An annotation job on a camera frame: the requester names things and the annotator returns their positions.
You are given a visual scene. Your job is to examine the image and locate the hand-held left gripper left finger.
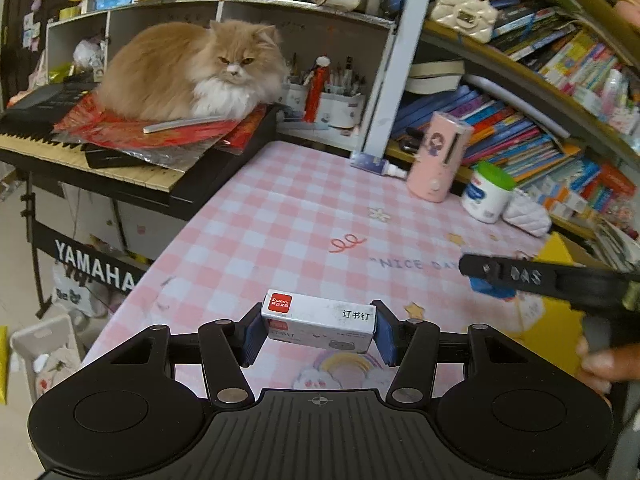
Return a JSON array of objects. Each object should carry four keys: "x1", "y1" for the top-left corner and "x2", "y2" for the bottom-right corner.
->
[{"x1": 107, "y1": 302, "x2": 266, "y2": 408}]

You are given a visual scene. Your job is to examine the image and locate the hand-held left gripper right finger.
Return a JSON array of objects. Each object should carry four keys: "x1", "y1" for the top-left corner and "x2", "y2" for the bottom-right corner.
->
[{"x1": 372, "y1": 300, "x2": 533, "y2": 406}]

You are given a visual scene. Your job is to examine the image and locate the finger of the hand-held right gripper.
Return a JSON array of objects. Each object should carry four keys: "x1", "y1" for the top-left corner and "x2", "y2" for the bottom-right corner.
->
[{"x1": 459, "y1": 254, "x2": 563, "y2": 302}]

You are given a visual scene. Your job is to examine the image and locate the yellow cardboard box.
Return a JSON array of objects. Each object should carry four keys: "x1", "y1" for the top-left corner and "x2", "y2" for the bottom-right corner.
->
[{"x1": 522, "y1": 232, "x2": 616, "y2": 386}]

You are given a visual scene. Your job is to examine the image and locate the white staple box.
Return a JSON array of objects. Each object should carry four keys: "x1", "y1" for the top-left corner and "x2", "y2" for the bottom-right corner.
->
[{"x1": 261, "y1": 289, "x2": 377, "y2": 353}]

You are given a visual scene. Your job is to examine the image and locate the person's right hand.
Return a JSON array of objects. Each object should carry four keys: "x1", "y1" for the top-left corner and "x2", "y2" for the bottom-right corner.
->
[{"x1": 574, "y1": 335, "x2": 640, "y2": 409}]

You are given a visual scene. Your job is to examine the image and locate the white quilted pouch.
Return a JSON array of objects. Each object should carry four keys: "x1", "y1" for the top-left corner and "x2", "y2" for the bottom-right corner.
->
[{"x1": 502, "y1": 192, "x2": 553, "y2": 238}]

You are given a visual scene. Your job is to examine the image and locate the white jar with green lid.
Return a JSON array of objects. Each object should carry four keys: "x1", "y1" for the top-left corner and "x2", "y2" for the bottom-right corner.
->
[{"x1": 461, "y1": 161, "x2": 516, "y2": 224}]

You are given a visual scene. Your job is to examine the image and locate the pink checked tablecloth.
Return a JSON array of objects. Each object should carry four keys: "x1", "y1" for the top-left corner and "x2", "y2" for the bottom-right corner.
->
[{"x1": 80, "y1": 140, "x2": 566, "y2": 401}]

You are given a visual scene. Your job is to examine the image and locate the pink cylindrical device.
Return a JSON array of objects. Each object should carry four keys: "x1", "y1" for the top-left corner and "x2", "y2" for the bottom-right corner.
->
[{"x1": 406, "y1": 111, "x2": 475, "y2": 203}]

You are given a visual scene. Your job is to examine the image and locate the row of colourful books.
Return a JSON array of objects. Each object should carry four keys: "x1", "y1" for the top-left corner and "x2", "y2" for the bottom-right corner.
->
[
  {"x1": 490, "y1": 0, "x2": 640, "y2": 133},
  {"x1": 390, "y1": 85, "x2": 626, "y2": 226}
]

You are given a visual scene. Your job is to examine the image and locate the white rolled paper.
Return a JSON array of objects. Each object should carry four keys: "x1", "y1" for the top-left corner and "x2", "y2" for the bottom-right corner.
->
[{"x1": 462, "y1": 74, "x2": 571, "y2": 139}]

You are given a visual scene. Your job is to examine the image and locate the dark blue glue bottle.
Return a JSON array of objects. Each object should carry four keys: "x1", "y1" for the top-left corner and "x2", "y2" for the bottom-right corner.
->
[{"x1": 350, "y1": 152, "x2": 408, "y2": 179}]

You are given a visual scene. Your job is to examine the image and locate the white plastic bag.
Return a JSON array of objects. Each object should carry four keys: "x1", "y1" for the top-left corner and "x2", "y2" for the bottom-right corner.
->
[{"x1": 52, "y1": 260, "x2": 103, "y2": 317}]

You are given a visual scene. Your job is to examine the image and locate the black keyboard stand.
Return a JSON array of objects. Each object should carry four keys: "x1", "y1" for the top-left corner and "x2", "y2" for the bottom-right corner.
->
[{"x1": 20, "y1": 172, "x2": 151, "y2": 318}]

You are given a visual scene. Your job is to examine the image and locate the thick cream book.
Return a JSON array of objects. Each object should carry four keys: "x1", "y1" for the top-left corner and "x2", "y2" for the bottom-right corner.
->
[{"x1": 405, "y1": 60, "x2": 466, "y2": 95}]

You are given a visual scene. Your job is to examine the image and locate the white floor basket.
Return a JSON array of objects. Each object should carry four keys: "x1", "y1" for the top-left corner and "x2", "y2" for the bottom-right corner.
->
[{"x1": 10, "y1": 314, "x2": 83, "y2": 401}]

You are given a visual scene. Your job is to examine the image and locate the silver metal comb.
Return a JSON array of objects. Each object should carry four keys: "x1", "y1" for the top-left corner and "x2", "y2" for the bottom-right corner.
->
[{"x1": 143, "y1": 115, "x2": 226, "y2": 134}]

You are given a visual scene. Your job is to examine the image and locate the white shelf unit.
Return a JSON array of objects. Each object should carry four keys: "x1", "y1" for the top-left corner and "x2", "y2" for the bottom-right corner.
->
[{"x1": 45, "y1": 0, "x2": 441, "y2": 156}]

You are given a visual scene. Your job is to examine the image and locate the small white pen cup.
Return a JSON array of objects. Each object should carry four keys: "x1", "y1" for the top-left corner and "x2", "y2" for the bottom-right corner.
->
[{"x1": 282, "y1": 82, "x2": 308, "y2": 121}]

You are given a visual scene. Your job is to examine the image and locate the red paper sheets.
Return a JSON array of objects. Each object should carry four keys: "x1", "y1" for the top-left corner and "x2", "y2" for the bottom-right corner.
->
[{"x1": 52, "y1": 94, "x2": 268, "y2": 153}]

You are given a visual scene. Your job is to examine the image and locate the wooden bookshelf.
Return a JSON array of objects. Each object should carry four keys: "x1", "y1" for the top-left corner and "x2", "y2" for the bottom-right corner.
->
[{"x1": 385, "y1": 0, "x2": 640, "y2": 246}]

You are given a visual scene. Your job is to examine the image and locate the red cylindrical case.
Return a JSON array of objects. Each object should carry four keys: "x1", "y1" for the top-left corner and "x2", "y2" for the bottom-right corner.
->
[{"x1": 304, "y1": 57, "x2": 332, "y2": 123}]

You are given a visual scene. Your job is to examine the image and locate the white quilted handbag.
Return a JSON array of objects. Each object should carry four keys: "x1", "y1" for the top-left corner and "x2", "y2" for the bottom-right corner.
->
[{"x1": 429, "y1": 0, "x2": 500, "y2": 43}]

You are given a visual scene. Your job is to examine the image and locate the orange and white cat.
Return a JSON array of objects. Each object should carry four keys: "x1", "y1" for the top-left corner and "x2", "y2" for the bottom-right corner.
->
[{"x1": 94, "y1": 19, "x2": 290, "y2": 121}]

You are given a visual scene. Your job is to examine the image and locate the black electronic keyboard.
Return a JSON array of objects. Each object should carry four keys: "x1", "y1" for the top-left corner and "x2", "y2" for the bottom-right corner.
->
[{"x1": 0, "y1": 82, "x2": 281, "y2": 221}]

